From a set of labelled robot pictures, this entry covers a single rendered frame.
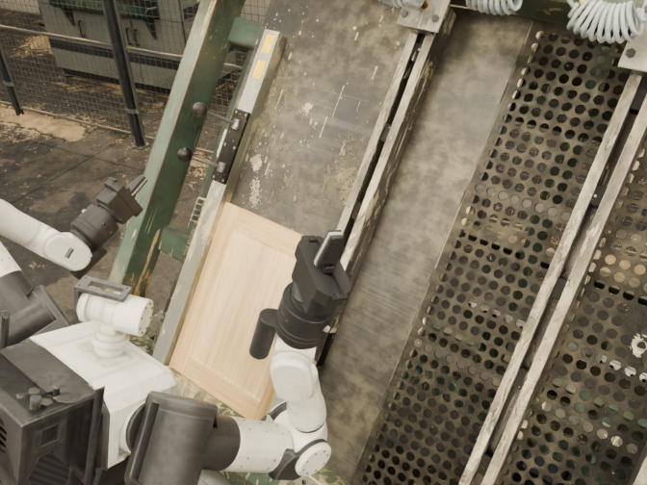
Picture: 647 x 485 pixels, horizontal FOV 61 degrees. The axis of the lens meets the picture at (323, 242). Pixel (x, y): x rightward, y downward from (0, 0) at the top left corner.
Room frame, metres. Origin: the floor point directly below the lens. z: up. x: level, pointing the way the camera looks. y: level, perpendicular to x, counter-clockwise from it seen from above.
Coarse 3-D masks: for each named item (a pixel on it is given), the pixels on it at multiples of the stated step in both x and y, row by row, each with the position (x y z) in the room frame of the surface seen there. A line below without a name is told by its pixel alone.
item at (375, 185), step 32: (416, 0) 1.15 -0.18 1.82; (448, 0) 1.21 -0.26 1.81; (416, 32) 1.23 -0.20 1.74; (448, 32) 1.27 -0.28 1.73; (416, 64) 1.19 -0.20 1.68; (416, 96) 1.17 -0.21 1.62; (384, 128) 1.14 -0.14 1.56; (384, 160) 1.08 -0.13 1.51; (352, 192) 1.07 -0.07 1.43; (384, 192) 1.08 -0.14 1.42; (352, 224) 1.05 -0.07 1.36; (352, 256) 0.98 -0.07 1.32; (320, 352) 0.88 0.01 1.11
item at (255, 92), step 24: (264, 72) 1.42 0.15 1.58; (264, 96) 1.41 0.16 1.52; (240, 144) 1.32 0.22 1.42; (240, 168) 1.31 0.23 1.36; (216, 192) 1.27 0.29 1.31; (216, 216) 1.23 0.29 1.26; (192, 240) 1.21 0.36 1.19; (192, 264) 1.17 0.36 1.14; (192, 288) 1.13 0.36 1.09; (168, 312) 1.11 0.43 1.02; (168, 336) 1.06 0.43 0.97; (168, 360) 1.03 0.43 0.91
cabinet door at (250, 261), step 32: (224, 224) 1.22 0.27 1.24; (256, 224) 1.18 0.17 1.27; (224, 256) 1.16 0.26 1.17; (256, 256) 1.12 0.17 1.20; (288, 256) 1.09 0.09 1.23; (224, 288) 1.11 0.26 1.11; (256, 288) 1.07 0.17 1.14; (192, 320) 1.08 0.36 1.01; (224, 320) 1.05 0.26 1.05; (256, 320) 1.01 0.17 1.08; (192, 352) 1.03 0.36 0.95; (224, 352) 0.99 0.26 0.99; (224, 384) 0.93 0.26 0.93; (256, 384) 0.91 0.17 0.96; (256, 416) 0.85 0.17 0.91
